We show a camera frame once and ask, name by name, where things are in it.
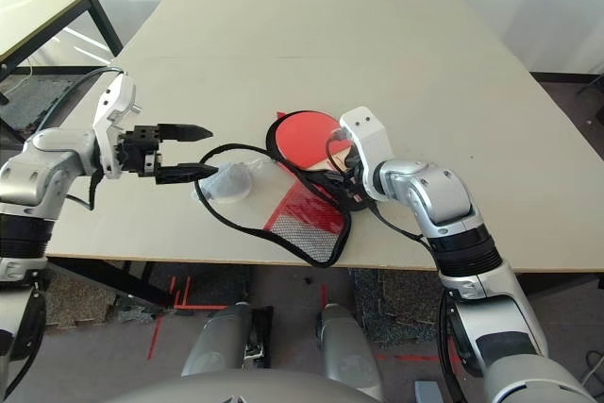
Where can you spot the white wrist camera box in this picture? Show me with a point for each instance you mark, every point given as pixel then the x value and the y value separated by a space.
pixel 365 134
pixel 113 110

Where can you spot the silver robot left leg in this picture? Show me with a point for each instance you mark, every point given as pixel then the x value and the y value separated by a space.
pixel 222 341

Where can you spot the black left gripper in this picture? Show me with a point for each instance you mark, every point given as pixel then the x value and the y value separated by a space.
pixel 141 150

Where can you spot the dark grey foam mat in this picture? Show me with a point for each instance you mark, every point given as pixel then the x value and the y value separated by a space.
pixel 33 101

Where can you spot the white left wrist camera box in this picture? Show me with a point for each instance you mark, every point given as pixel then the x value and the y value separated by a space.
pixel 113 110

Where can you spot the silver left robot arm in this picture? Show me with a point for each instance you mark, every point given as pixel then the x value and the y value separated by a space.
pixel 42 172

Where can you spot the red ping-pong paddle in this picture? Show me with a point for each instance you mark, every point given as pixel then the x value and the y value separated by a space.
pixel 302 139

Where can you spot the grey floor block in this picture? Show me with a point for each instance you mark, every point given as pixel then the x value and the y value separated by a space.
pixel 428 392

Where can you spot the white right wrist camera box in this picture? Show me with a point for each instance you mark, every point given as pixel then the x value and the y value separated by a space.
pixel 365 134

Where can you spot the red black paddle case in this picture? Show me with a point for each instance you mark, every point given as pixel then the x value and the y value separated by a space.
pixel 307 219

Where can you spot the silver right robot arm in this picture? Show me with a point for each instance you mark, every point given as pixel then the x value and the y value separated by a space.
pixel 472 242

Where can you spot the silver robot right leg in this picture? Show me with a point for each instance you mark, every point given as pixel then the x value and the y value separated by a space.
pixel 349 351

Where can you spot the silver robot leg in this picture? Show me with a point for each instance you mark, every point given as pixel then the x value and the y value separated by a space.
pixel 222 341
pixel 349 351

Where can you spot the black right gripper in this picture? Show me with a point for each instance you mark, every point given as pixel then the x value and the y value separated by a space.
pixel 359 181

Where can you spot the black main table frame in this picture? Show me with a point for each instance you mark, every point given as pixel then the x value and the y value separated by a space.
pixel 113 280

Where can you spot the grey robot torso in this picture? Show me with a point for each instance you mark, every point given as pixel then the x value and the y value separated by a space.
pixel 236 389

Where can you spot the beige side table black frame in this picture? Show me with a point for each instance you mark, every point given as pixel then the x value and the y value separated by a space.
pixel 33 16

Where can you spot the dark speckled floor mat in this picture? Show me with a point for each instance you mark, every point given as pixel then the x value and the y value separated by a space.
pixel 401 304
pixel 80 299

